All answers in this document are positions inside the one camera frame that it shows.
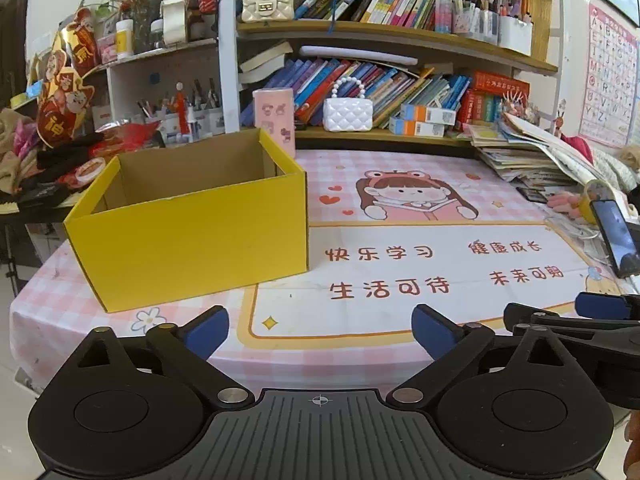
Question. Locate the red foil snack bags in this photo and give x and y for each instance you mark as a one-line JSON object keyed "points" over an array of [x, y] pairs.
{"points": [[130, 135]]}

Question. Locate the red tassel ornament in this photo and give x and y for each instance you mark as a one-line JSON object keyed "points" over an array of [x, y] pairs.
{"points": [[181, 107]]}

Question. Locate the yellow cardboard box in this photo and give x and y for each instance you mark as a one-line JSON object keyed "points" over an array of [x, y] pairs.
{"points": [[190, 240]]}

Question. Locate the brown glass bottle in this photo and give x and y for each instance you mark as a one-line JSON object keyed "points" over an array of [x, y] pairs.
{"points": [[197, 25]]}

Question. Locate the alphabet wall poster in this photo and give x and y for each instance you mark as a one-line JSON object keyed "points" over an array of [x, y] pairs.
{"points": [[607, 75]]}

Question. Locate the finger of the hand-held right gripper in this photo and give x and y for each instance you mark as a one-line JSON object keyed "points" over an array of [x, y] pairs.
{"points": [[600, 335], [600, 305]]}

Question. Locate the red gold paper decoration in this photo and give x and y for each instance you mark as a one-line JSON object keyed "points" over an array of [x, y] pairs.
{"points": [[57, 115]]}

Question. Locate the pile of books and papers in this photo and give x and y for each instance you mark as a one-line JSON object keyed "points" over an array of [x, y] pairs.
{"points": [[525, 155]]}

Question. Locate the white cubby shelf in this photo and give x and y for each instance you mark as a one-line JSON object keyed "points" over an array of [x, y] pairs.
{"points": [[130, 80]]}

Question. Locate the beige towel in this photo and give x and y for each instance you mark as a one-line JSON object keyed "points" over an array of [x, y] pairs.
{"points": [[10, 170]]}

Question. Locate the person's right forearm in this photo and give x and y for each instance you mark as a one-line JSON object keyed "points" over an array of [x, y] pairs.
{"points": [[634, 440]]}

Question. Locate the thick red book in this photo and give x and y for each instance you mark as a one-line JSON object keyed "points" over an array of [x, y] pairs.
{"points": [[495, 90]]}

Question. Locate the pink yellow plush toy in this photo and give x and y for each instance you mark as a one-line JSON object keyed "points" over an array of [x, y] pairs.
{"points": [[565, 202]]}

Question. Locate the dark wooden door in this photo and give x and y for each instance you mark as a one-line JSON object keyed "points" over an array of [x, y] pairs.
{"points": [[20, 50]]}

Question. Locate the pink cartoon canister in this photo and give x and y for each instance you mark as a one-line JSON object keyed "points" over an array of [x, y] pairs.
{"points": [[273, 120]]}

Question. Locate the red cloth bag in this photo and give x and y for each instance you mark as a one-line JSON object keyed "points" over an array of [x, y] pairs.
{"points": [[580, 146]]}

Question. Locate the beige fuzzy plush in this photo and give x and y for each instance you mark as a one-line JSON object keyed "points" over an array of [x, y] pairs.
{"points": [[631, 157]]}

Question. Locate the cups of pens and brushes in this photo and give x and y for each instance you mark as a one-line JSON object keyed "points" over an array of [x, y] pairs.
{"points": [[210, 120]]}

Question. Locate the black keyboard stand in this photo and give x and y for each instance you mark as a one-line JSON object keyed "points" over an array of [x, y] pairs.
{"points": [[11, 260]]}

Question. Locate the flat black device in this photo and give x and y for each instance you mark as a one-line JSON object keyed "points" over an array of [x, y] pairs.
{"points": [[532, 195]]}

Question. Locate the row of blue-spined books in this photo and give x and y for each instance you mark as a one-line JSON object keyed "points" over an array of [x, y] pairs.
{"points": [[400, 90]]}

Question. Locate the black electronic keyboard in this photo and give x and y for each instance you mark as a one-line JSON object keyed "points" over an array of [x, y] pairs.
{"points": [[45, 196]]}

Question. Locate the black fuzzy cloth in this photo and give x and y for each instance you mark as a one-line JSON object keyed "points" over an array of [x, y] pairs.
{"points": [[65, 152]]}

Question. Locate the orange blue carton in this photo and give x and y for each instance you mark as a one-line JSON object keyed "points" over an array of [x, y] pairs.
{"points": [[415, 127], [425, 113]]}

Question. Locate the white shelf post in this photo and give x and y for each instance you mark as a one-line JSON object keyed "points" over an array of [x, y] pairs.
{"points": [[229, 60]]}

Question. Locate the pink checked printed tablecloth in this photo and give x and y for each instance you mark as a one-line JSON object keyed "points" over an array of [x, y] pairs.
{"points": [[380, 310]]}

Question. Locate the thick books lying flat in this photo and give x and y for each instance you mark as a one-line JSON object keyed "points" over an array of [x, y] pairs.
{"points": [[265, 62]]}

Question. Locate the pink antler ornament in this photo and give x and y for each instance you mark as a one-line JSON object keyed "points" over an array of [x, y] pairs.
{"points": [[517, 107]]}

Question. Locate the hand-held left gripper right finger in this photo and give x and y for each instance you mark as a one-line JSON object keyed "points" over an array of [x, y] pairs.
{"points": [[434, 332]]}

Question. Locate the small pink box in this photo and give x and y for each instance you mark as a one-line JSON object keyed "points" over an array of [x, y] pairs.
{"points": [[107, 47]]}

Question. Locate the rolled white paper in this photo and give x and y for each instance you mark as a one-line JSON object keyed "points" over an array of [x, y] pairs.
{"points": [[360, 54]]}

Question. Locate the pastel striped bottle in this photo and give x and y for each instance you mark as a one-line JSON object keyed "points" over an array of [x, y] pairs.
{"points": [[443, 10]]}

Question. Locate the row of coloured markers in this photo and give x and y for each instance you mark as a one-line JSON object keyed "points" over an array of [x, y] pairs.
{"points": [[480, 20]]}

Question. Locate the large cream tape roll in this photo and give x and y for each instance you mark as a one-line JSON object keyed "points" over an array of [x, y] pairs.
{"points": [[172, 20]]}

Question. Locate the black smartphone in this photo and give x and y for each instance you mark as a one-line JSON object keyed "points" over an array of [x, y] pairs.
{"points": [[617, 235]]}

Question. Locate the white bottle yellow label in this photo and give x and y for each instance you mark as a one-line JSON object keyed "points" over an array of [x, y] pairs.
{"points": [[125, 40]]}

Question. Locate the white pen container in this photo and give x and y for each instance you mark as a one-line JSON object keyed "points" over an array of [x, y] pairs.
{"points": [[515, 37]]}

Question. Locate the wooden bookshelf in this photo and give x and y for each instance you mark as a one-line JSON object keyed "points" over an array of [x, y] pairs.
{"points": [[350, 30]]}

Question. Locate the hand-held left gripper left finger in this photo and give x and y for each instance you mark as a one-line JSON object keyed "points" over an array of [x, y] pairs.
{"points": [[207, 332]]}

